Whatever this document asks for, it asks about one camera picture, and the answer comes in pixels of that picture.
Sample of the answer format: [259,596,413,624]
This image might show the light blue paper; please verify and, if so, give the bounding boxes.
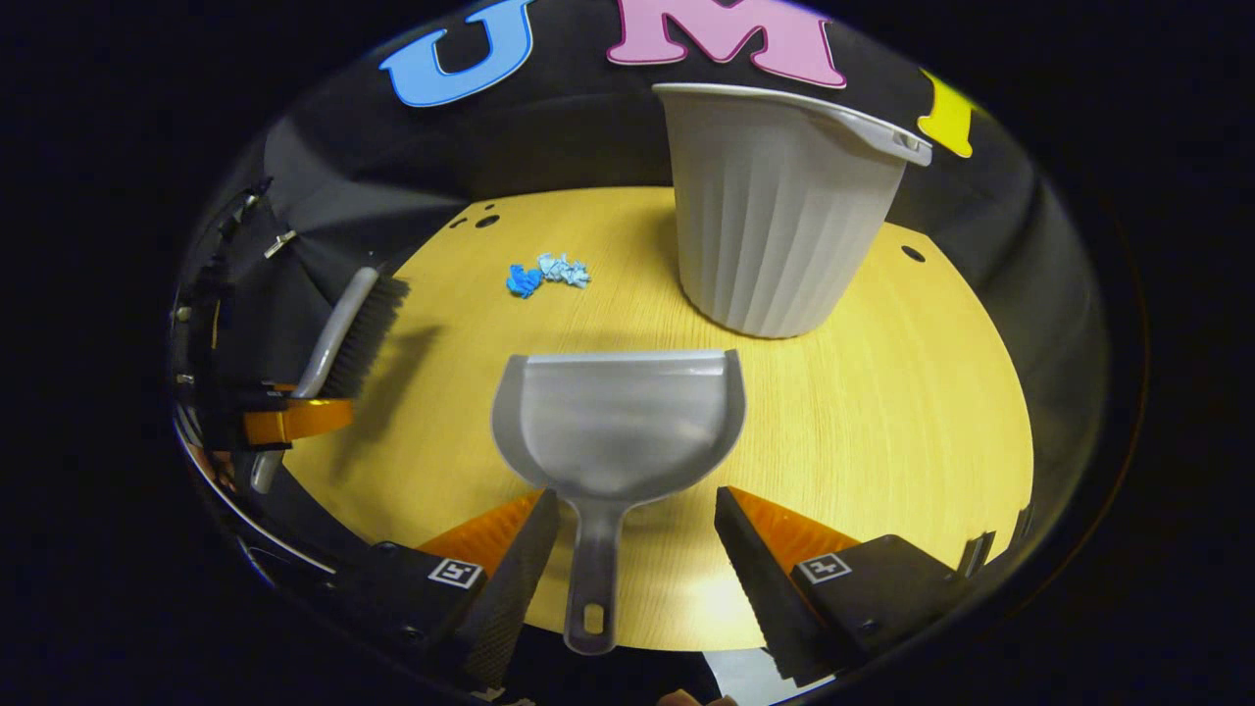
[537,253,592,289]

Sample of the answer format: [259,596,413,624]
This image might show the grey plastic dustpan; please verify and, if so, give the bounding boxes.
[490,349,748,656]

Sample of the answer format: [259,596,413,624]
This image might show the small grey broom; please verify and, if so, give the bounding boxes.
[250,267,411,494]

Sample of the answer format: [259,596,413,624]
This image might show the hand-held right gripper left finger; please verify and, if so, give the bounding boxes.
[328,488,562,692]

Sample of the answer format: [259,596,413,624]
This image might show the grey ribbed garbage bin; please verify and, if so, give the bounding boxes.
[652,82,934,340]

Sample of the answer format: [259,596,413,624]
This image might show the wooden desktop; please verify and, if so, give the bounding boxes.
[282,186,1035,653]

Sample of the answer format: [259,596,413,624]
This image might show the pale grey sheet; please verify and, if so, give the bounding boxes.
[704,647,836,706]

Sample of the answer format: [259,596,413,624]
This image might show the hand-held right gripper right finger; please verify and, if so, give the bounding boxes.
[714,485,996,687]

